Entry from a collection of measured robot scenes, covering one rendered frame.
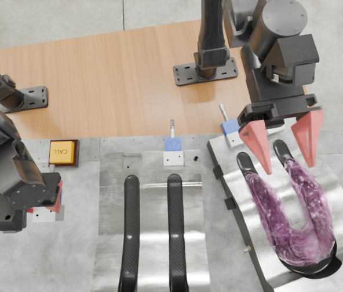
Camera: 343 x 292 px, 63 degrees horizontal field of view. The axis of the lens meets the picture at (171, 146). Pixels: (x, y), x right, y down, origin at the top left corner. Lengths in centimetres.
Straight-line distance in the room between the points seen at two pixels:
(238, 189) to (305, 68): 44
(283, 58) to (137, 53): 66
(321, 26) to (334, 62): 27
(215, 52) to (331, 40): 152
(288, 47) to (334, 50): 182
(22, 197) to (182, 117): 52
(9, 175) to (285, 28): 44
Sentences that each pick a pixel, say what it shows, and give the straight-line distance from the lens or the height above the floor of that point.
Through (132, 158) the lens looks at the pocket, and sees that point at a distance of 76.
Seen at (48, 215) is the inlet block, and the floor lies 96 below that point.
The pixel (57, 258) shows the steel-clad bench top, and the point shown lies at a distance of 86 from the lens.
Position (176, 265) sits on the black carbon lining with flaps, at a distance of 69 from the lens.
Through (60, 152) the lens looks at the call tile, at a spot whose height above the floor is 84.
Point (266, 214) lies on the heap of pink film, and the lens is 71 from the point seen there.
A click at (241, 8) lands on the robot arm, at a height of 123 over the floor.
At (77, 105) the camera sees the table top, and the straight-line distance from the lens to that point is 91.
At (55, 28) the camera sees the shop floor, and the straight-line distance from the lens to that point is 217.
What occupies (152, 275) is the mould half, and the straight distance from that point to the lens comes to 68.
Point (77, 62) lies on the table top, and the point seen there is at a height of 80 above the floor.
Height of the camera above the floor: 159
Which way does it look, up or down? 75 degrees down
